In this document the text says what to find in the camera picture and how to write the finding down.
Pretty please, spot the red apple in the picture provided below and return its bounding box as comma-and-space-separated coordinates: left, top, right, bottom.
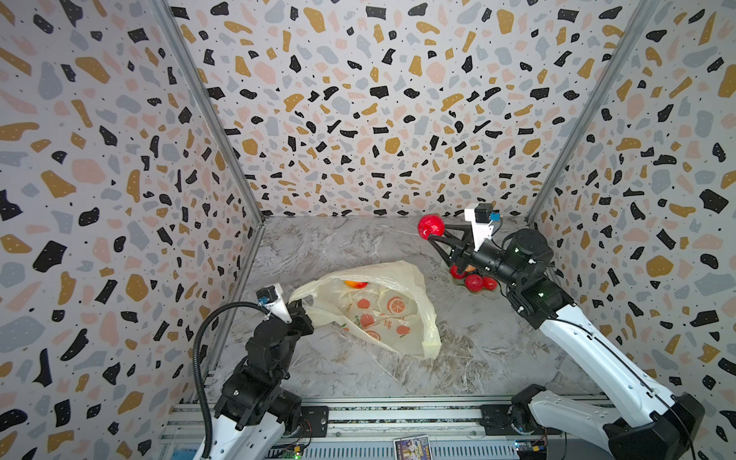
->
418, 215, 446, 240
450, 266, 467, 280
464, 274, 484, 292

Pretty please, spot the red strawberry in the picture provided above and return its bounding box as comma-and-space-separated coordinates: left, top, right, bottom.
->
344, 281, 368, 289

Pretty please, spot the cream plastic bag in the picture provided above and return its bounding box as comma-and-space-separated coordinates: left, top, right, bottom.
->
291, 261, 442, 360

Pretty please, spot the orange red mango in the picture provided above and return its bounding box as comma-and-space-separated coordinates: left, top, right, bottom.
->
483, 277, 498, 291

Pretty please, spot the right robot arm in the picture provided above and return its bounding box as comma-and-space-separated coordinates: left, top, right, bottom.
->
418, 216, 705, 459

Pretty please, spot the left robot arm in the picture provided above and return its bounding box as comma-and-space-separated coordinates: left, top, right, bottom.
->
193, 300, 314, 459

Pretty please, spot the green scalloped bowl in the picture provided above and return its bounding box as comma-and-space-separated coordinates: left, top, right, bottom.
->
448, 266, 502, 297

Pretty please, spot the colourful card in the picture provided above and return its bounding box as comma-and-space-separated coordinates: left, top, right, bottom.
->
394, 435, 432, 460

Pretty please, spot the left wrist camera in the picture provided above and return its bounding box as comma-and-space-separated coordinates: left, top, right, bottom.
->
256, 283, 292, 324

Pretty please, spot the black corrugated cable conduit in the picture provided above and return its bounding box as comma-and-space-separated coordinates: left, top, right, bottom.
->
192, 301, 270, 460

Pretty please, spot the left corner aluminium post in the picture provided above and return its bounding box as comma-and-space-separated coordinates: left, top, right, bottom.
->
149, 0, 265, 227

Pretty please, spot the corner aluminium post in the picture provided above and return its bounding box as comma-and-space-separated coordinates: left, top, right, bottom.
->
149, 0, 265, 227
525, 0, 659, 226

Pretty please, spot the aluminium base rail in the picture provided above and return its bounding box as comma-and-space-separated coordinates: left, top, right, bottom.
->
154, 395, 651, 460

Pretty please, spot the right corner aluminium post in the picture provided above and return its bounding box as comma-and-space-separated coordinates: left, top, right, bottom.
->
525, 0, 659, 226

